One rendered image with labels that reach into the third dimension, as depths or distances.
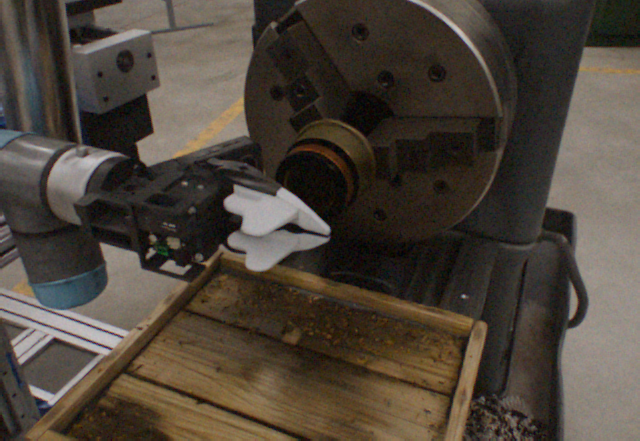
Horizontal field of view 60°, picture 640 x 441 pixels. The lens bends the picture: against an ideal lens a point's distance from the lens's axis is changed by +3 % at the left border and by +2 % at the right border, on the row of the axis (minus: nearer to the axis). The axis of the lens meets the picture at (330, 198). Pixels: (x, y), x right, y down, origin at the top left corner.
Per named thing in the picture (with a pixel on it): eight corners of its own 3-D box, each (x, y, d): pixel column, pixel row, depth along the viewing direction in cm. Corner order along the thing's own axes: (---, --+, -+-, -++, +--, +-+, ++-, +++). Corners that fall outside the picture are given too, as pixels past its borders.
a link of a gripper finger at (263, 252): (306, 297, 44) (209, 269, 47) (334, 256, 48) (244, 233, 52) (305, 267, 42) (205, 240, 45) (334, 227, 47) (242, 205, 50)
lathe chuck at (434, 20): (271, 173, 83) (282, -53, 66) (474, 239, 75) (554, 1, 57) (240, 201, 76) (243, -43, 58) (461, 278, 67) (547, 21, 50)
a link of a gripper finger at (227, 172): (275, 227, 47) (191, 206, 50) (285, 217, 49) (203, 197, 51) (272, 180, 45) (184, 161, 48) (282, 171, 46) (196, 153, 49)
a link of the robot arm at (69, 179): (116, 198, 58) (98, 127, 54) (152, 207, 57) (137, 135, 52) (59, 236, 52) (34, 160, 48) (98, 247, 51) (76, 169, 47)
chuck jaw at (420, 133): (392, 102, 63) (500, 101, 58) (395, 141, 65) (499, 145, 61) (359, 139, 54) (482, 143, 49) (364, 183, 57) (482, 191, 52)
